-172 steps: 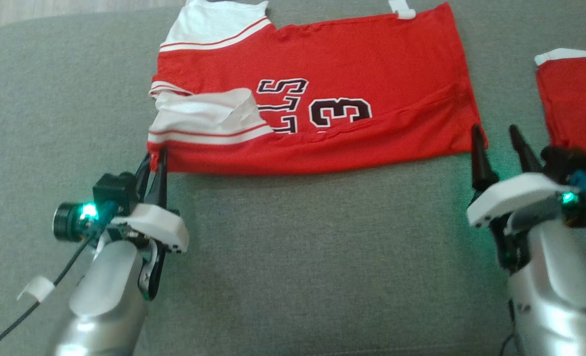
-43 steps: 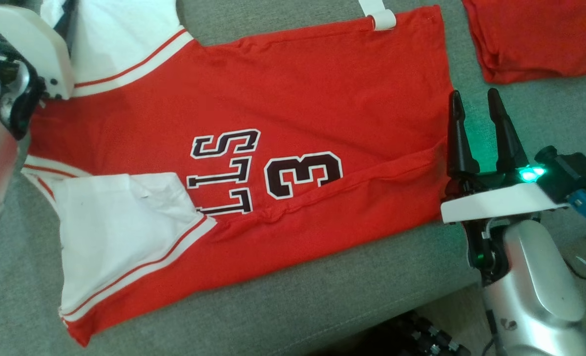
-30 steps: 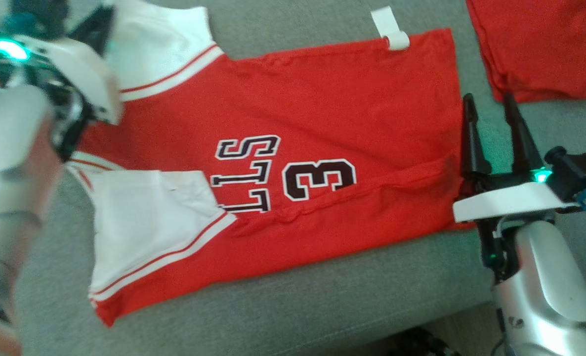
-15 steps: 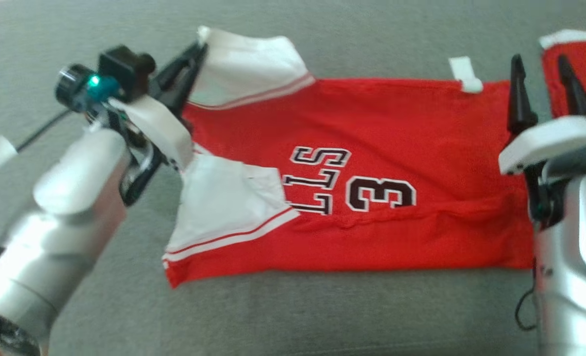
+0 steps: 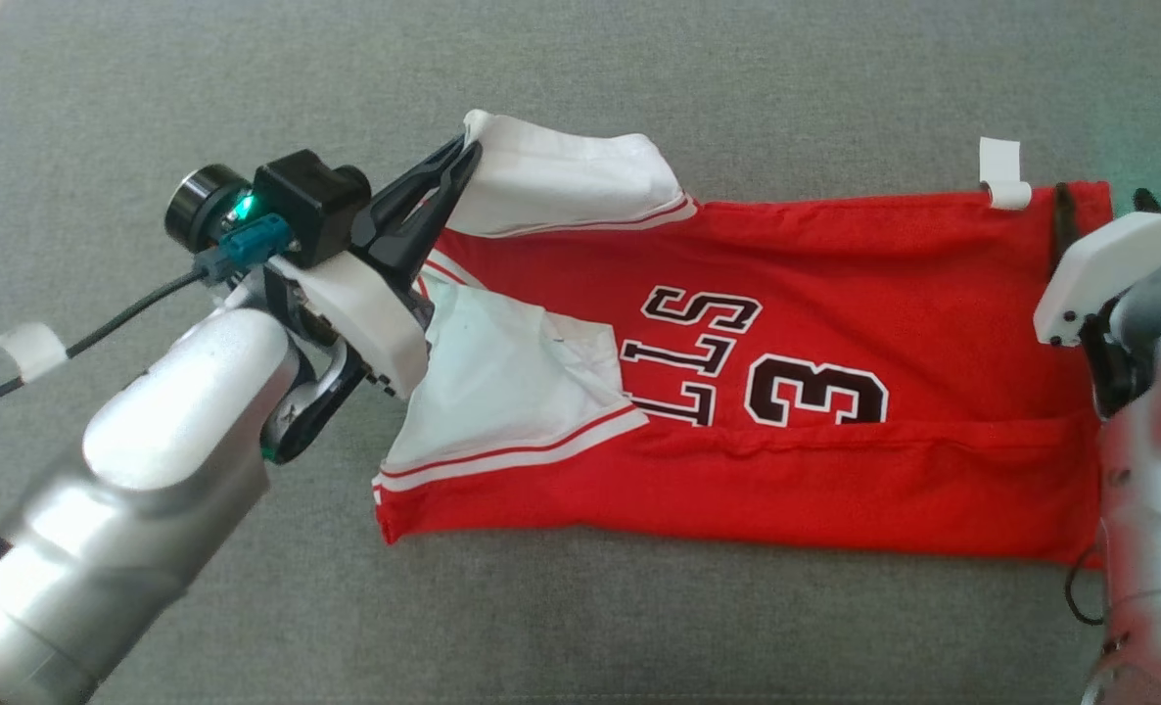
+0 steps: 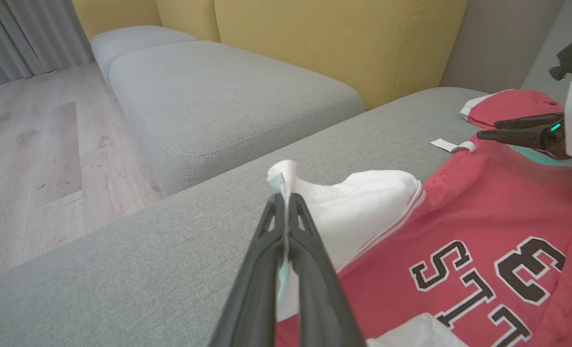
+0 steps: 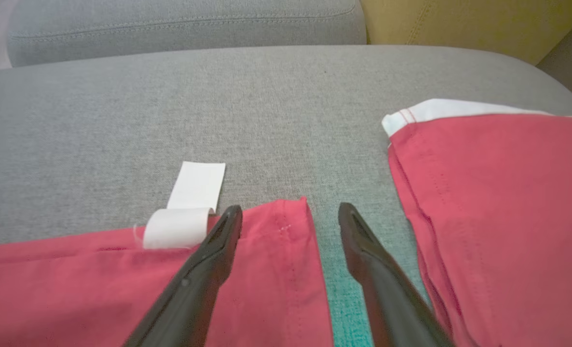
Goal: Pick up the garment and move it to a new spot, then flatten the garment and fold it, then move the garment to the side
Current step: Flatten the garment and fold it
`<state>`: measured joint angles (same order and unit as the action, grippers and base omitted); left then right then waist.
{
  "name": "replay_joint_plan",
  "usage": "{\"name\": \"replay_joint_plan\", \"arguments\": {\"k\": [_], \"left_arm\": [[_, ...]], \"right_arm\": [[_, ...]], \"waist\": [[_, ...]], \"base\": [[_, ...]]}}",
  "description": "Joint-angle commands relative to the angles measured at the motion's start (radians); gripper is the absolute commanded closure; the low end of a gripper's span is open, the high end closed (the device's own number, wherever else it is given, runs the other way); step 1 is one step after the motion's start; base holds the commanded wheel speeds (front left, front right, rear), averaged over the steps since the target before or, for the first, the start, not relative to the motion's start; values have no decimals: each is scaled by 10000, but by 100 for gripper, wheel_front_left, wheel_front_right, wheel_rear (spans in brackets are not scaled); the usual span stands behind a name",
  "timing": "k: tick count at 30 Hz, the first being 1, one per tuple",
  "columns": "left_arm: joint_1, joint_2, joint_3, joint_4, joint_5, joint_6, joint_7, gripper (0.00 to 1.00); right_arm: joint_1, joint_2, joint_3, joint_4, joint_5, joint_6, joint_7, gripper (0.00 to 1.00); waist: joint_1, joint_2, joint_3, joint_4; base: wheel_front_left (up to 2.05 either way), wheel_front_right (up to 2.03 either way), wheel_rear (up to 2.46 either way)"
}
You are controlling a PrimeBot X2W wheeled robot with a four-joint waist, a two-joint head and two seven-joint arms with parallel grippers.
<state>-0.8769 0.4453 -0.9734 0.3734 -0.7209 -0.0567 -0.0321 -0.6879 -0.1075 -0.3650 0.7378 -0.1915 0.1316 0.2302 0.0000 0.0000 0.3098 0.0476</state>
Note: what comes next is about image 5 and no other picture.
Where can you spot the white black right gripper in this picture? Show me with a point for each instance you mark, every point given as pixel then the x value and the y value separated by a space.
pixel 1119 255

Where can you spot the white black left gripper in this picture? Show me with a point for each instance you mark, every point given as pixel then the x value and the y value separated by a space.
pixel 365 313

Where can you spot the red white basketball jersey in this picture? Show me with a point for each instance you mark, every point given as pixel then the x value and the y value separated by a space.
pixel 835 490

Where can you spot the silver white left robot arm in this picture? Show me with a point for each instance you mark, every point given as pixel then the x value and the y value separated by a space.
pixel 130 499

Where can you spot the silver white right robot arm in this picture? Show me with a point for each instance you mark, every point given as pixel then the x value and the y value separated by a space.
pixel 1158 509

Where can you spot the large grey sofa seat cushion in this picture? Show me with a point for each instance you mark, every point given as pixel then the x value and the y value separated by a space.
pixel 639 636

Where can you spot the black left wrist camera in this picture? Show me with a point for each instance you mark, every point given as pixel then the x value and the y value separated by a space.
pixel 306 201

